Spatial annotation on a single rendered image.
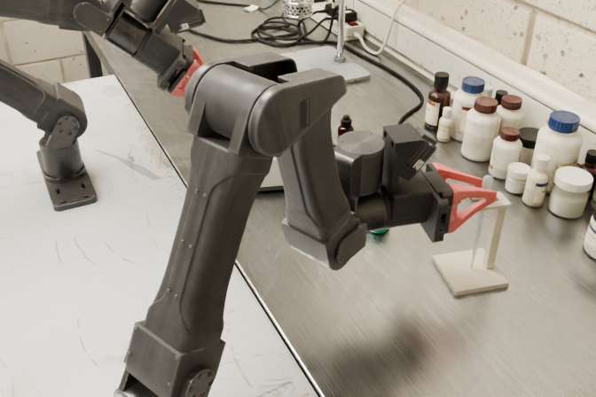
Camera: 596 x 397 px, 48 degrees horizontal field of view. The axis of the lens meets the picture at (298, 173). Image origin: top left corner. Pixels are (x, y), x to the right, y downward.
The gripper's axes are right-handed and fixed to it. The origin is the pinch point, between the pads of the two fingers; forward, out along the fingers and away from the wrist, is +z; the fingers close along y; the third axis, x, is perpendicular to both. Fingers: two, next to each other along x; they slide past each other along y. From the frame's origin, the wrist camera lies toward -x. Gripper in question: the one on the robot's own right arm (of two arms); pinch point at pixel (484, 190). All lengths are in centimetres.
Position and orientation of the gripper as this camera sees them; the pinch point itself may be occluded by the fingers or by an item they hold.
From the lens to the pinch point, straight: 92.1
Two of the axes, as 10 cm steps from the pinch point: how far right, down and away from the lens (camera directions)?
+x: 0.0, 8.4, 5.5
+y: -2.3, -5.3, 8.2
